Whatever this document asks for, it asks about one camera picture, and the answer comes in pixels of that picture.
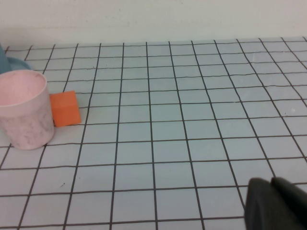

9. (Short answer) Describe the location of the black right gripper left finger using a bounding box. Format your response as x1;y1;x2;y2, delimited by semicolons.
244;177;284;230

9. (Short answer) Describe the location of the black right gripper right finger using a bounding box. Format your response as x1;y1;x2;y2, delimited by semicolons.
271;176;307;230

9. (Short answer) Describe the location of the pink marbled plastic cup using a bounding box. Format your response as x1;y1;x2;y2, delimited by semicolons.
0;70;56;151

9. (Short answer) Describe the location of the blue cup stand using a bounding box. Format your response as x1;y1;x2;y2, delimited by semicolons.
0;43;33;74

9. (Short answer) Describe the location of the grid pattern tablecloth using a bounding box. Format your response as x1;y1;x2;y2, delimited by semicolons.
0;36;307;230

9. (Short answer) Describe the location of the orange foam cube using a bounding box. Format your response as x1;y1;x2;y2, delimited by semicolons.
49;90;82;127

